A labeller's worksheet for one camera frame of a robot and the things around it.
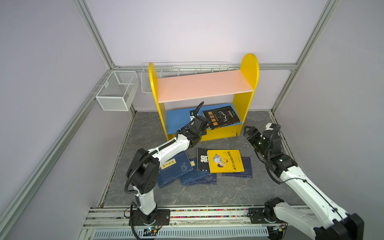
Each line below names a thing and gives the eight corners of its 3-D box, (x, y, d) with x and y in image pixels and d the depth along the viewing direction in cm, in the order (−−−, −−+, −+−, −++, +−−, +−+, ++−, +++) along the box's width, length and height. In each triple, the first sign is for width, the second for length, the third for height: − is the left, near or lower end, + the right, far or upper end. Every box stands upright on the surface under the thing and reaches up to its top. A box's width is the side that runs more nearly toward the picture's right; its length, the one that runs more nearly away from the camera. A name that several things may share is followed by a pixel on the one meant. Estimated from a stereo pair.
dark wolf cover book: (196, 173, 90) (196, 170, 86) (196, 151, 99) (196, 148, 95) (209, 173, 90) (209, 170, 86) (208, 151, 99) (208, 148, 95)
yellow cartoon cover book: (208, 174, 90) (209, 171, 86) (207, 153, 99) (208, 149, 95) (243, 174, 89) (244, 171, 86) (238, 153, 98) (240, 149, 95)
